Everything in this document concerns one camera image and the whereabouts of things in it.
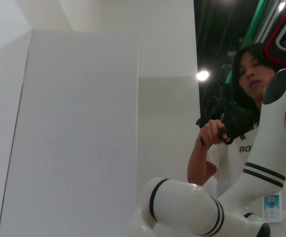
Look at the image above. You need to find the person's hand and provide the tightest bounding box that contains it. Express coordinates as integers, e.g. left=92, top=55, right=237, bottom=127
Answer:
left=199, top=119, right=229, bottom=150

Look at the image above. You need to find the blue id badge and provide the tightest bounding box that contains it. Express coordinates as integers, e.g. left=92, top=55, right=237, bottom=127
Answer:
left=262, top=194, right=283, bottom=224

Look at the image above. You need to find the black teleoperation handle device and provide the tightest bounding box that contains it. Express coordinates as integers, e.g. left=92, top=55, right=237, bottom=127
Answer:
left=196, top=78, right=260, bottom=146

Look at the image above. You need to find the person in white shirt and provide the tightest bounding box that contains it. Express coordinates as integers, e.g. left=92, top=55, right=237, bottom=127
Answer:
left=206, top=42, right=286, bottom=218

